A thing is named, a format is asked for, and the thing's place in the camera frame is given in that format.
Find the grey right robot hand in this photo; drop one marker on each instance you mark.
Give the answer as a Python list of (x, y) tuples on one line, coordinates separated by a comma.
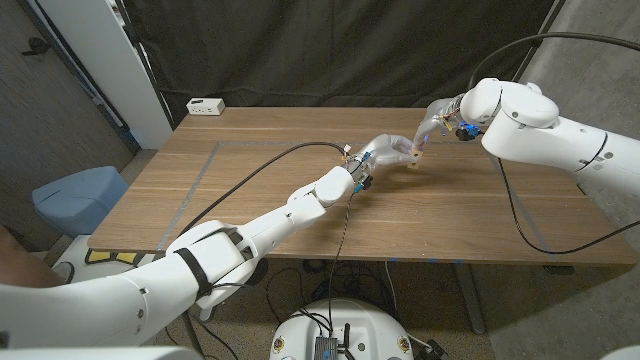
[(442, 112)]

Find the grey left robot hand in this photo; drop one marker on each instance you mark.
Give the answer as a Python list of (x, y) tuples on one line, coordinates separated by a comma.
[(385, 149)]

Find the wooden block with holes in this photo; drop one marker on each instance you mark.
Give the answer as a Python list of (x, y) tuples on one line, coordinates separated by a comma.
[(417, 160)]

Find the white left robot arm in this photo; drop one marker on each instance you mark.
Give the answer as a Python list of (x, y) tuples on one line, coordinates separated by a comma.
[(150, 295)]

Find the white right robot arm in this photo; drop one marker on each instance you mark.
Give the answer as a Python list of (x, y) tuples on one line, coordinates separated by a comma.
[(550, 137)]

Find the black backdrop curtain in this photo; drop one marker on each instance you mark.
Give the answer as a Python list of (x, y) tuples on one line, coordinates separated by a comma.
[(325, 50)]

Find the black backdrop stand pole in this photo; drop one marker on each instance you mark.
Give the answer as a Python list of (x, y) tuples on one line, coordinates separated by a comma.
[(557, 12), (150, 65)]

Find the grey table leg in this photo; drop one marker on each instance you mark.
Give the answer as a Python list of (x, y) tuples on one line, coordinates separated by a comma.
[(470, 300)]

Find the black round disc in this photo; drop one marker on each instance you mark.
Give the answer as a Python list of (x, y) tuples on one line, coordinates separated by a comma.
[(261, 272)]

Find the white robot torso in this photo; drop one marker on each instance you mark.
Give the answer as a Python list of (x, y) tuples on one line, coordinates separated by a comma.
[(370, 330)]

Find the white power strip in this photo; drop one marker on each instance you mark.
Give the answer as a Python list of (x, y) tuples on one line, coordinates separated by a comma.
[(205, 106)]

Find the grey electronics box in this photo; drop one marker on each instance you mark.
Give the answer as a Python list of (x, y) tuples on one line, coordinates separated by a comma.
[(326, 349)]

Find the white table leg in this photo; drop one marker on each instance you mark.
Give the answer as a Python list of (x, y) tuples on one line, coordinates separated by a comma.
[(206, 313)]

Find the yellow black striped base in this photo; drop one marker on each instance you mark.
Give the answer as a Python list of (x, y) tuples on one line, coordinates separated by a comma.
[(107, 256)]

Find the blue padded stool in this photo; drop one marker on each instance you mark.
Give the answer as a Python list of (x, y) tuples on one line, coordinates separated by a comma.
[(80, 200)]

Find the person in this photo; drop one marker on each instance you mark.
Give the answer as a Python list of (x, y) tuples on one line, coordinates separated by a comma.
[(20, 270)]

